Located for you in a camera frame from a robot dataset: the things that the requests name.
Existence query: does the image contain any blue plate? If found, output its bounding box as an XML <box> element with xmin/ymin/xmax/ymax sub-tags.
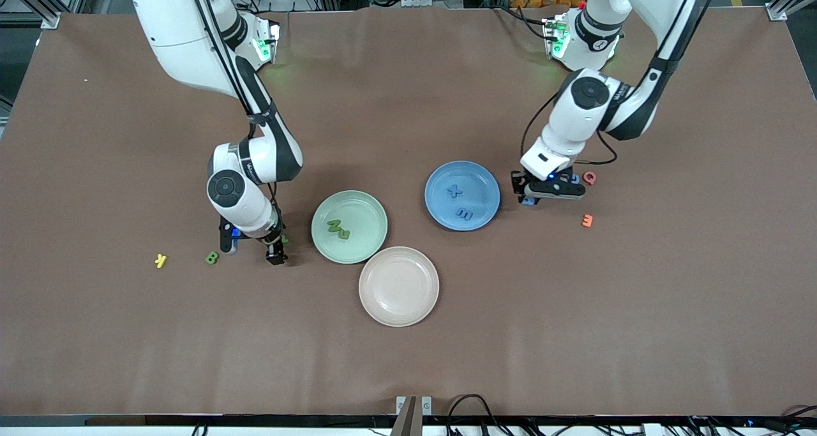
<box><xmin>424</xmin><ymin>160</ymin><xmax>502</xmax><ymax>232</ymax></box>

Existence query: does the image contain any light green plate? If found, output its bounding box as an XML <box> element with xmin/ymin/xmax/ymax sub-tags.
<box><xmin>311</xmin><ymin>190</ymin><xmax>389</xmax><ymax>265</ymax></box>

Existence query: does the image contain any black cable loop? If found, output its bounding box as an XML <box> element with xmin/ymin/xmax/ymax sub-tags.
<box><xmin>446</xmin><ymin>394</ymin><xmax>511</xmax><ymax>436</ymax></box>

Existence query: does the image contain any pale pink plate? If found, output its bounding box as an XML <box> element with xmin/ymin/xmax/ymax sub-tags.
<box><xmin>358</xmin><ymin>246</ymin><xmax>440</xmax><ymax>328</ymax></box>

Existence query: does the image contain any small metal bracket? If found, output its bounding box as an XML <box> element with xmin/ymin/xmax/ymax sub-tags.
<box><xmin>396</xmin><ymin>395</ymin><xmax>433</xmax><ymax>436</ymax></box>

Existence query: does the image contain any black base cable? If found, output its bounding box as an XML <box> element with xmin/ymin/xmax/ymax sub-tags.
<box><xmin>482</xmin><ymin>0</ymin><xmax>551</xmax><ymax>28</ymax></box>

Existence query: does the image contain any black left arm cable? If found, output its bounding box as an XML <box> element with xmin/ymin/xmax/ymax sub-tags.
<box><xmin>520</xmin><ymin>91</ymin><xmax>618</xmax><ymax>167</ymax></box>

